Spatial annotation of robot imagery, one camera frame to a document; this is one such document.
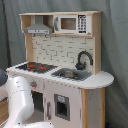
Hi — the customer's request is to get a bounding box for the grey ice dispenser panel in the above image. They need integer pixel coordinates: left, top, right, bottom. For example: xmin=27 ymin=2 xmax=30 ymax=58
xmin=54 ymin=94 xmax=70 ymax=120

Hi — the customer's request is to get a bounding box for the wooden toy kitchen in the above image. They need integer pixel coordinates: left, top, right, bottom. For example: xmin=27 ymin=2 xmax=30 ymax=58
xmin=7 ymin=11 xmax=114 ymax=128

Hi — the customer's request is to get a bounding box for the grey range hood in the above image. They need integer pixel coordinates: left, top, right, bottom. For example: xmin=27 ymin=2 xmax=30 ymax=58
xmin=24 ymin=16 xmax=52 ymax=34

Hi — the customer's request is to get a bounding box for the black toy stovetop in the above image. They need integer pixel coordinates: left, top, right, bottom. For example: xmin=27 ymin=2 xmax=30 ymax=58
xmin=18 ymin=62 xmax=55 ymax=73

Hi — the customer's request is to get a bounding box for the white cabinet door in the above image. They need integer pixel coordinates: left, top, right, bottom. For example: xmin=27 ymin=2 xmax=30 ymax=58
xmin=44 ymin=81 xmax=82 ymax=128

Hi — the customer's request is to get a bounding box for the black toy faucet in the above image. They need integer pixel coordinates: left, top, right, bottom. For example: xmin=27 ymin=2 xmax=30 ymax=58
xmin=75 ymin=51 xmax=93 ymax=70

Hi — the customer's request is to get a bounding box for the white toy microwave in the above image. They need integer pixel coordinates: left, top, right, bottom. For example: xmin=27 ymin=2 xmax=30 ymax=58
xmin=54 ymin=14 xmax=91 ymax=34

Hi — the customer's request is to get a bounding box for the oven knob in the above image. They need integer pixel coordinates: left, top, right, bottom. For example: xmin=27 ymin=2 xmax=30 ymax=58
xmin=30 ymin=81 xmax=37 ymax=88

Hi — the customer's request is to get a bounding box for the grey toy sink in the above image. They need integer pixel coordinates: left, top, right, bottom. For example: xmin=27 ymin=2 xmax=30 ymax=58
xmin=52 ymin=68 xmax=92 ymax=81

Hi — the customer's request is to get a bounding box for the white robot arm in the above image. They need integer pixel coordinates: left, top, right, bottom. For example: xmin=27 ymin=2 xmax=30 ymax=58
xmin=0 ymin=69 xmax=55 ymax=128

